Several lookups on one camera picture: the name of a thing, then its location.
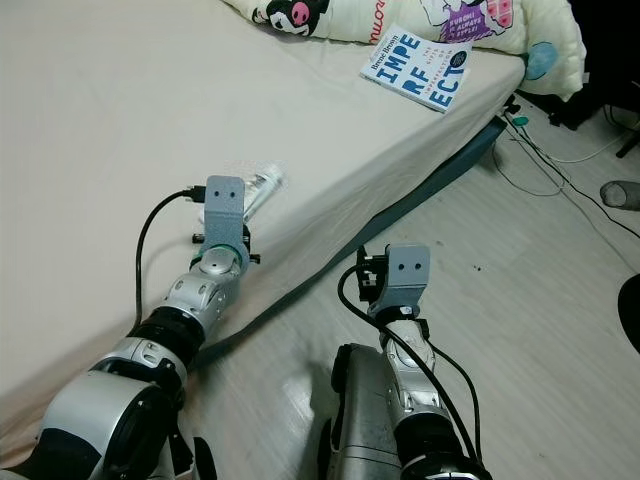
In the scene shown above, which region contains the grey right robot leg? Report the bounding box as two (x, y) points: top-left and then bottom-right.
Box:
(325, 343), (411, 480)

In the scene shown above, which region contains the cream cartoon print blanket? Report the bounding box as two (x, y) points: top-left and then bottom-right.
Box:
(220, 0), (586, 99)

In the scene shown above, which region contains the black standing fan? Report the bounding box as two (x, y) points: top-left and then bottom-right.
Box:
(617, 275), (640, 353)

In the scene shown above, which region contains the grey slipper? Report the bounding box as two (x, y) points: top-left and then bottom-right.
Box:
(600, 180), (640, 211)

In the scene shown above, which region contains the mattress with cream sheet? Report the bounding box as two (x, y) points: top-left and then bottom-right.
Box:
(0, 0), (529, 471)

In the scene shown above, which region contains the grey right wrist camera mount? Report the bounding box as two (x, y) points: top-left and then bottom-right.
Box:
(385, 245), (429, 319)

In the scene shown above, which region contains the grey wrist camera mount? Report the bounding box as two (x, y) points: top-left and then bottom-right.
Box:
(206, 176), (251, 256)
(385, 245), (429, 319)

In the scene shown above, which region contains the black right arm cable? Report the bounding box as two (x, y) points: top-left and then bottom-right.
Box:
(338, 270), (486, 466)

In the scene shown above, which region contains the dark blue bed frame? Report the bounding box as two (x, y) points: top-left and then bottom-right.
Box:
(230, 100), (521, 351)

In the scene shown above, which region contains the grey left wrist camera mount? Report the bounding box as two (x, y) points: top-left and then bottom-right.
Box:
(206, 176), (251, 256)

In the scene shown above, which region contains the thin black floor cable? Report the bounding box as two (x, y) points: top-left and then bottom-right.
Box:
(490, 120), (640, 241)

